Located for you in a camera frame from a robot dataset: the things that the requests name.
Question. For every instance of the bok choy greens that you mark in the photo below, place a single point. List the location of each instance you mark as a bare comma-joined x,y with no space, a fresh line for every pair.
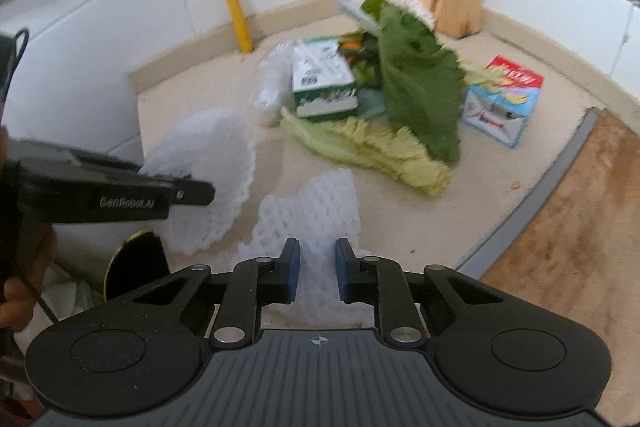
365,65

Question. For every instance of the pale cabbage leaf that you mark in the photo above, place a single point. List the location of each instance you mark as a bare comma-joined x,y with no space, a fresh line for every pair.
356,142

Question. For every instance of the wooden cutting board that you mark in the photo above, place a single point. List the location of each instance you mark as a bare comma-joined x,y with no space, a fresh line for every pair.
579,257

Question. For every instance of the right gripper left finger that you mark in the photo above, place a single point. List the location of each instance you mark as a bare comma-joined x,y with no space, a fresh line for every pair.
242,293

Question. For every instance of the gold rimmed trash bin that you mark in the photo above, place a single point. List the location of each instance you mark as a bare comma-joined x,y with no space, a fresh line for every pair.
140,261

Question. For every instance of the large dark green leaf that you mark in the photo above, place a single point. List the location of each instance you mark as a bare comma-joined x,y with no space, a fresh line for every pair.
422,81

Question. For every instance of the orange peel pieces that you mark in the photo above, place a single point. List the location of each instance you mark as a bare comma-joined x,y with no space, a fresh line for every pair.
349,47

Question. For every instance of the green white milk carton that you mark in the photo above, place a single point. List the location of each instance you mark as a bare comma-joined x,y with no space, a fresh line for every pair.
323,86

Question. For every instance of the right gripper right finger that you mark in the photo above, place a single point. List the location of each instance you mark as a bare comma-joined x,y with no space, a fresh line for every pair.
381,284

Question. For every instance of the person's left hand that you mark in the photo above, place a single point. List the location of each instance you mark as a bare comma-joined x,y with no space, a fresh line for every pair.
33,244

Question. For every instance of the white foam net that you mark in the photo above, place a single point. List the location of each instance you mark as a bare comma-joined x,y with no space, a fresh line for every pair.
214,146
323,210

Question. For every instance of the red blue small carton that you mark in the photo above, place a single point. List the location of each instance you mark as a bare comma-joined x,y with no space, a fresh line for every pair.
500,98

